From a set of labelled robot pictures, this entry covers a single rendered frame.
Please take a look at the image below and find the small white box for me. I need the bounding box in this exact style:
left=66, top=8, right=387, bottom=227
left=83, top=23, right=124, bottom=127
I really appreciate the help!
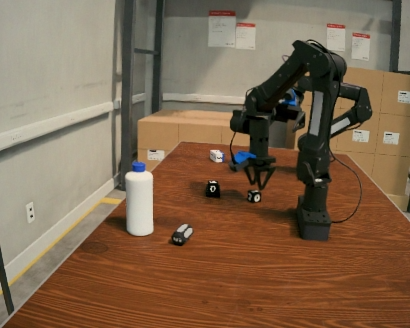
left=210, top=150, right=225, bottom=162

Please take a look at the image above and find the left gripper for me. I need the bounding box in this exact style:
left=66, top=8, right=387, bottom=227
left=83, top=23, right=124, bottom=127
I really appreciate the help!
left=235, top=136, right=276, bottom=190

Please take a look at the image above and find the white bottle with blue cap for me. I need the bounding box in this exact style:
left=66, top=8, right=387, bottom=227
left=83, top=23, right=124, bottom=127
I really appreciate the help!
left=125, top=162, right=153, bottom=236

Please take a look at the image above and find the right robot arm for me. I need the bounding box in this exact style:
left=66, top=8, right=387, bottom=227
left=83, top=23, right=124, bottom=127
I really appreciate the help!
left=282, top=75, right=372, bottom=151

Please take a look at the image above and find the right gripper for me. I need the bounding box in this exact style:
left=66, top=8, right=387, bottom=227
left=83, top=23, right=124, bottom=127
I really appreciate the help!
left=268, top=89, right=306, bottom=132

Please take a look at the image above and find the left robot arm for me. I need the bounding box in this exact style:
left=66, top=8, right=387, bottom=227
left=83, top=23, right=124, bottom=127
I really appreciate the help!
left=236, top=40, right=347, bottom=227

